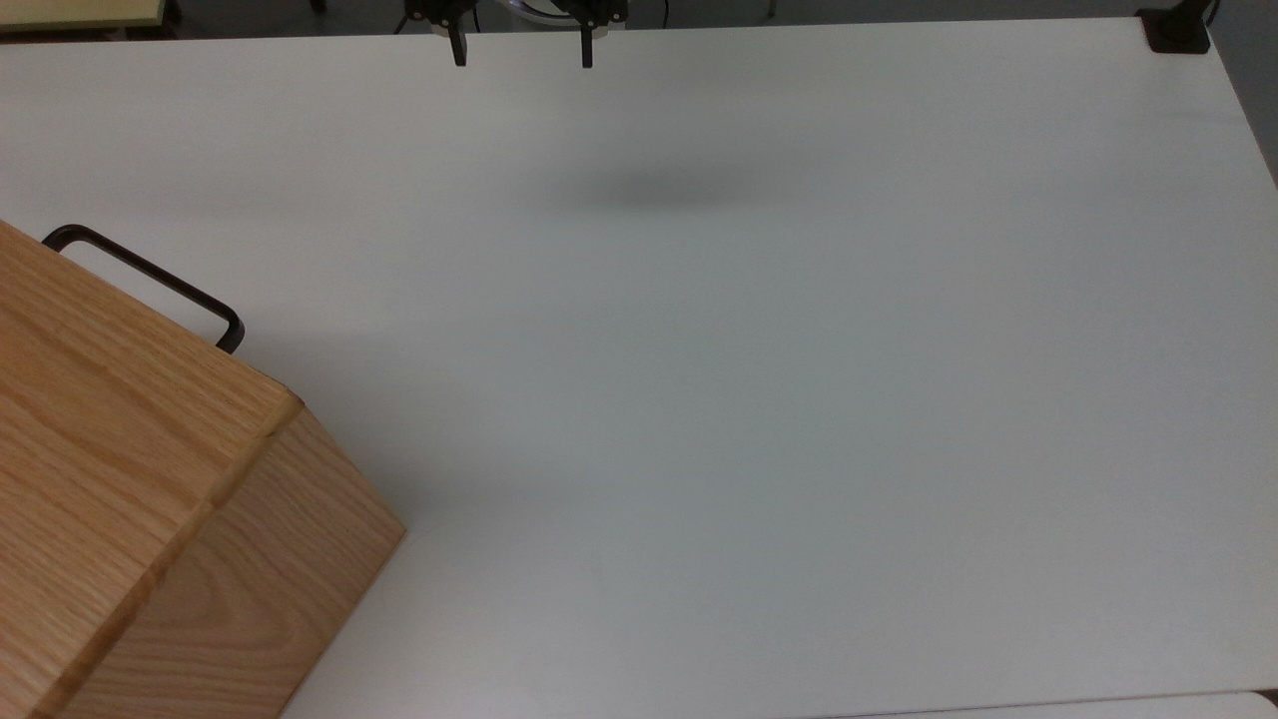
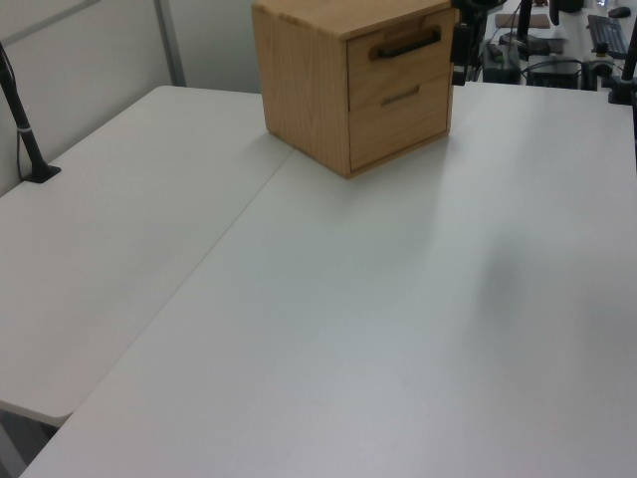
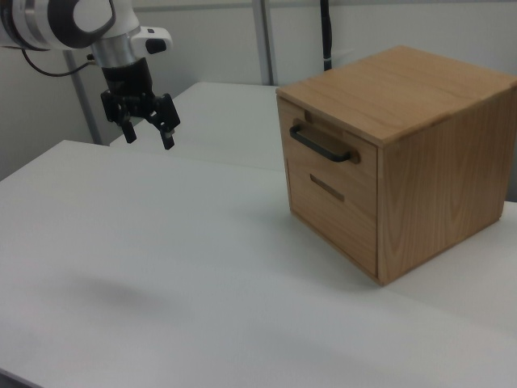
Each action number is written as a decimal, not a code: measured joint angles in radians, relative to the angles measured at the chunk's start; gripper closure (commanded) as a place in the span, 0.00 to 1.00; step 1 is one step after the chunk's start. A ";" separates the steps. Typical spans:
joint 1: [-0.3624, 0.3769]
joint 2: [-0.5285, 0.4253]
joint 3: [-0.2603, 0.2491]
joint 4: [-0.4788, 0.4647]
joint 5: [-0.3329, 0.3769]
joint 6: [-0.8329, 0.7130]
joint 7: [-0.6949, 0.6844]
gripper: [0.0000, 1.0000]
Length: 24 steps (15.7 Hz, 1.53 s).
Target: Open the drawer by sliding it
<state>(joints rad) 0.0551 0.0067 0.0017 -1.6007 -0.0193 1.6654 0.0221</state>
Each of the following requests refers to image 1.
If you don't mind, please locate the oak wood drawer cabinet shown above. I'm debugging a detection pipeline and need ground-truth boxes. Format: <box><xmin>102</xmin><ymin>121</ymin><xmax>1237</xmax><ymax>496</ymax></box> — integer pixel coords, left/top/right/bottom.
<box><xmin>0</xmin><ymin>220</ymin><xmax>408</xmax><ymax>719</ymax></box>

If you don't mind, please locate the wooden drawer with black handle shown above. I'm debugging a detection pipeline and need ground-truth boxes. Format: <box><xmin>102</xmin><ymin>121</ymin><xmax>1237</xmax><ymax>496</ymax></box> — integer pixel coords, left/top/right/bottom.
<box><xmin>42</xmin><ymin>225</ymin><xmax>246</xmax><ymax>356</ymax></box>

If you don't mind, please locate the black Franka gripper body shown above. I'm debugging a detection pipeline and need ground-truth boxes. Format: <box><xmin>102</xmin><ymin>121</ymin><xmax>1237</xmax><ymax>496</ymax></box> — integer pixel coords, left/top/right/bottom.
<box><xmin>403</xmin><ymin>0</ymin><xmax>631</xmax><ymax>28</ymax></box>

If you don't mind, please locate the black table clamp mount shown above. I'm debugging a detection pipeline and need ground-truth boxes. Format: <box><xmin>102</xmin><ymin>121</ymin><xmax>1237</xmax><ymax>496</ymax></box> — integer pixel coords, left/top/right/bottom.
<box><xmin>1136</xmin><ymin>0</ymin><xmax>1221</xmax><ymax>55</ymax></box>

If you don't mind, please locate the yellow-green side table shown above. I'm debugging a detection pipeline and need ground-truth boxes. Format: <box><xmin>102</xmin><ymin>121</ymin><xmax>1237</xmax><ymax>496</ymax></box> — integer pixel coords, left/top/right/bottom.
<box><xmin>0</xmin><ymin>0</ymin><xmax>169</xmax><ymax>33</ymax></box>

